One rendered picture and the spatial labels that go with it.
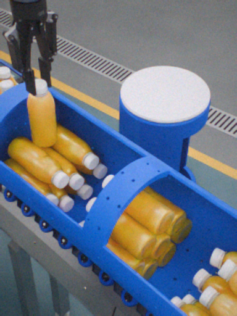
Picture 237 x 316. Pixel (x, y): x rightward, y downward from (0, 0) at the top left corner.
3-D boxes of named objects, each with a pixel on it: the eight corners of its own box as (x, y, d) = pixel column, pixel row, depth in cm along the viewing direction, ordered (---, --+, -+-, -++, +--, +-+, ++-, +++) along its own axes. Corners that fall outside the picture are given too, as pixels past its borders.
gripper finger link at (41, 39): (25, 16, 117) (30, 12, 118) (39, 56, 126) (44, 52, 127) (37, 23, 115) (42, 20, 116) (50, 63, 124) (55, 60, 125)
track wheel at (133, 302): (139, 295, 124) (143, 294, 125) (124, 282, 126) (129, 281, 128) (130, 311, 125) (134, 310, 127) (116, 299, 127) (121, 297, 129)
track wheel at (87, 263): (93, 255, 131) (98, 255, 133) (81, 245, 133) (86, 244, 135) (86, 271, 132) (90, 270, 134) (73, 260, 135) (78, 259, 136)
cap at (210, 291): (204, 305, 108) (197, 300, 109) (208, 308, 112) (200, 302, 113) (216, 289, 109) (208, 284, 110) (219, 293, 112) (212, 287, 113)
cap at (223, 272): (230, 273, 113) (223, 268, 114) (239, 261, 111) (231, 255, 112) (222, 282, 110) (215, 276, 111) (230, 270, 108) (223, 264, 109)
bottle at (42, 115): (59, 147, 139) (54, 96, 127) (33, 150, 138) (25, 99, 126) (56, 129, 144) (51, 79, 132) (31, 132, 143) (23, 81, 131)
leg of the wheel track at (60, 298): (62, 323, 227) (49, 228, 182) (52, 315, 230) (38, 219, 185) (72, 314, 230) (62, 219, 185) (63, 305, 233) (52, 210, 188)
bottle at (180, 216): (188, 221, 128) (137, 186, 137) (187, 207, 123) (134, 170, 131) (170, 241, 126) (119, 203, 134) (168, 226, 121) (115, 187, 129)
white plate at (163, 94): (129, 126, 157) (129, 128, 158) (221, 115, 160) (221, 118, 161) (113, 70, 176) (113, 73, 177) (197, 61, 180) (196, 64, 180)
